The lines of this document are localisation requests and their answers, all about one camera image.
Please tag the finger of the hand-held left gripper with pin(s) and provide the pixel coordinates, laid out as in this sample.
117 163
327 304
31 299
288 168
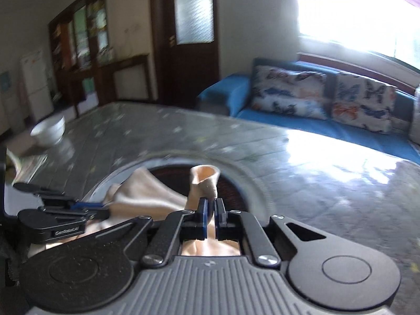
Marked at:
32 187
87 205

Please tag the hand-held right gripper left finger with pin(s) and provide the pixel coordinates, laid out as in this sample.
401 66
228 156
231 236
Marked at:
204 218

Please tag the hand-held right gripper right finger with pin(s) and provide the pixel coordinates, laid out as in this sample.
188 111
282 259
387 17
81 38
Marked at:
220 220

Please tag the beige sweater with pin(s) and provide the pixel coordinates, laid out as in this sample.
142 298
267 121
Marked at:
147 193

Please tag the round black induction cooktop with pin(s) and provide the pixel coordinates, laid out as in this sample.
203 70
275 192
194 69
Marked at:
233 193

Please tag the white bowl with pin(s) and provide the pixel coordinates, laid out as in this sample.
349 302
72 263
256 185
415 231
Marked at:
49 131

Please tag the grey quilted table cover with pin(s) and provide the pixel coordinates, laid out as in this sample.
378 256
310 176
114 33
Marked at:
164 131

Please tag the white refrigerator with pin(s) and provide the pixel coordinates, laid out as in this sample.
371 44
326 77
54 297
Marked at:
36 85

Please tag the dark wooden display cabinet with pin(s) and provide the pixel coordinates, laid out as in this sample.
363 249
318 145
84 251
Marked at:
101 72

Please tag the butterfly print cushion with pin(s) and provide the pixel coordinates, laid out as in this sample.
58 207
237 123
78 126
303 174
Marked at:
361 101
288 92

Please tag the dark wooden door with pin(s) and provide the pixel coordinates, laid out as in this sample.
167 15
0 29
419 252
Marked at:
193 72

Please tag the blue sofa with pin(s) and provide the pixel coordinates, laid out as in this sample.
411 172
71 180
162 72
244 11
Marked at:
361 139

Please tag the grey cushion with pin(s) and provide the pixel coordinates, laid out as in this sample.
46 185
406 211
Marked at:
416 115

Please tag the window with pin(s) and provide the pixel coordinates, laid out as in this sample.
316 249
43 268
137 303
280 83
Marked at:
344 6

